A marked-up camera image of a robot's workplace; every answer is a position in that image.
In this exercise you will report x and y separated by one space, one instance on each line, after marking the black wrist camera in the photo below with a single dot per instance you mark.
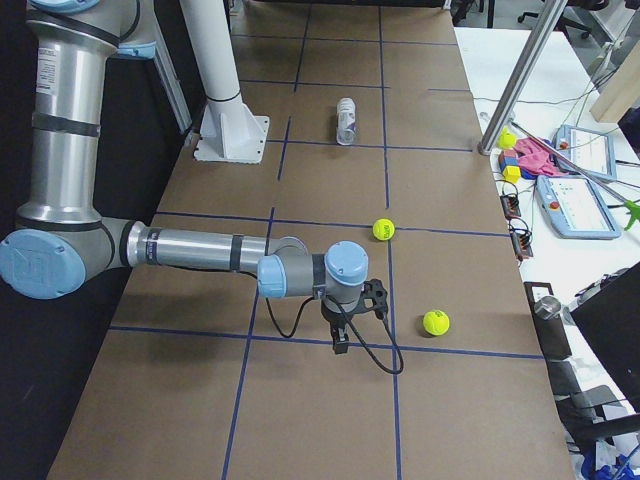
373 298

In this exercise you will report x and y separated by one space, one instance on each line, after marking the pink cloth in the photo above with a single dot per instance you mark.
534 159

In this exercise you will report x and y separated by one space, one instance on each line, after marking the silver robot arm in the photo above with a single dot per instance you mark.
61 241

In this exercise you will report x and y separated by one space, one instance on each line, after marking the yellow tennis ball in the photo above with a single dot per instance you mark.
436 322
383 229

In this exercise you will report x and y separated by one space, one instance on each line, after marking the reacher grabber tool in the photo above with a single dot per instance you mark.
631 206

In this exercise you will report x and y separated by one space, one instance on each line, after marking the far teach pendant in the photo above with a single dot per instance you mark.
588 149

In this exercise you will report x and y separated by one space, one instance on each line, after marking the red blue cube block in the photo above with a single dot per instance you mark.
508 158

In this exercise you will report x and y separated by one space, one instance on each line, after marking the yellow ball on desk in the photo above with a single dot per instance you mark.
507 139

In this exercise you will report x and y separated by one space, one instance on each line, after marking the black monitor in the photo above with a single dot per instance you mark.
607 315

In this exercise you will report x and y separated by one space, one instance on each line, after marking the orange electronics board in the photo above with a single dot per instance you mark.
521 238

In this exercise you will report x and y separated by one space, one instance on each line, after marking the white camera pole with base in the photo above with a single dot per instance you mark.
229 131

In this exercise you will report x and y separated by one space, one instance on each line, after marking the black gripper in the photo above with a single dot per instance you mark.
333 316

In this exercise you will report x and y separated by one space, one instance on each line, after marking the teach pendant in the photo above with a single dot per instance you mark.
588 149
575 209

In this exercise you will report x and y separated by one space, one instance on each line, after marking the yellow cube block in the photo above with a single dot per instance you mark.
511 173

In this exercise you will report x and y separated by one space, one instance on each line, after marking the clear tennis ball can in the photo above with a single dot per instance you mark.
346 130

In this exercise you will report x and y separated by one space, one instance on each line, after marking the aluminium frame post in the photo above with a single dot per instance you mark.
533 47

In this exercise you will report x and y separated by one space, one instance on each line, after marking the steel cup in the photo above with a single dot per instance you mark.
547 307

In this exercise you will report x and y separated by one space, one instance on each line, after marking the near teach pendant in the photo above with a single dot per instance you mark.
575 209

